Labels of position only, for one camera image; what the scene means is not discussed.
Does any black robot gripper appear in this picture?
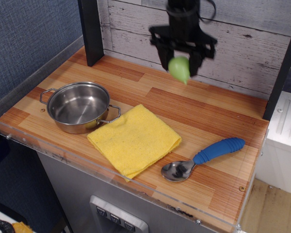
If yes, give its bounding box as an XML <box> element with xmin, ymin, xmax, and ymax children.
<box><xmin>149</xmin><ymin>4</ymin><xmax>217</xmax><ymax>77</ymax></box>

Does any green pear-shaped toy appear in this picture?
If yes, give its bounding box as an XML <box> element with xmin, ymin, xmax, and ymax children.
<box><xmin>168</xmin><ymin>56</ymin><xmax>190</xmax><ymax>85</ymax></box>

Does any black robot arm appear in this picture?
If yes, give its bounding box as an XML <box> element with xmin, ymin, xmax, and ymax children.
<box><xmin>149</xmin><ymin>0</ymin><xmax>217</xmax><ymax>77</ymax></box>

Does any stainless steel pot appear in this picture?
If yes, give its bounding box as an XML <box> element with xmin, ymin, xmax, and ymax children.
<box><xmin>39</xmin><ymin>82</ymin><xmax>121</xmax><ymax>134</ymax></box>

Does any yellow folded cloth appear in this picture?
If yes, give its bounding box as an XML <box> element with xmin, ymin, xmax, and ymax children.
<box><xmin>87</xmin><ymin>104</ymin><xmax>182</xmax><ymax>179</ymax></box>

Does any clear acrylic table guard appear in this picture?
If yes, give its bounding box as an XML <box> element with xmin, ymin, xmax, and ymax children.
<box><xmin>0</xmin><ymin>49</ymin><xmax>268</xmax><ymax>233</ymax></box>

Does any white cabinet with metal top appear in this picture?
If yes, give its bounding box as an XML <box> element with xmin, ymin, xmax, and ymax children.
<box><xmin>256</xmin><ymin>91</ymin><xmax>291</xmax><ymax>193</ymax></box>

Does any silver dispenser button panel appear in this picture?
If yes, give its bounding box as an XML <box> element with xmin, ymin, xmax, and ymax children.
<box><xmin>89</xmin><ymin>195</ymin><xmax>149</xmax><ymax>233</ymax></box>

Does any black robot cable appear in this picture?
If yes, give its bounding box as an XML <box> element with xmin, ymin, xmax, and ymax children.
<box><xmin>197</xmin><ymin>0</ymin><xmax>217</xmax><ymax>24</ymax></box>

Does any black vertical post left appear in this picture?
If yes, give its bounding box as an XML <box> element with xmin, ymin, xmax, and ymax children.
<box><xmin>78</xmin><ymin>0</ymin><xmax>104</xmax><ymax>67</ymax></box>

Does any black vertical post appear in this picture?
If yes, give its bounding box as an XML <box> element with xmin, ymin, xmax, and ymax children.
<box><xmin>78</xmin><ymin>0</ymin><xmax>104</xmax><ymax>67</ymax></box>
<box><xmin>262</xmin><ymin>39</ymin><xmax>291</xmax><ymax>121</ymax></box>

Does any black vertical post right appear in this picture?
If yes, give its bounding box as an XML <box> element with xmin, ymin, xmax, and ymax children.
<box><xmin>262</xmin><ymin>39</ymin><xmax>291</xmax><ymax>121</ymax></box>

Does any blue-handled metal spoon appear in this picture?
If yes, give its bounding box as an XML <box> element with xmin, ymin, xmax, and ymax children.
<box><xmin>161</xmin><ymin>137</ymin><xmax>245</xmax><ymax>182</ymax></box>

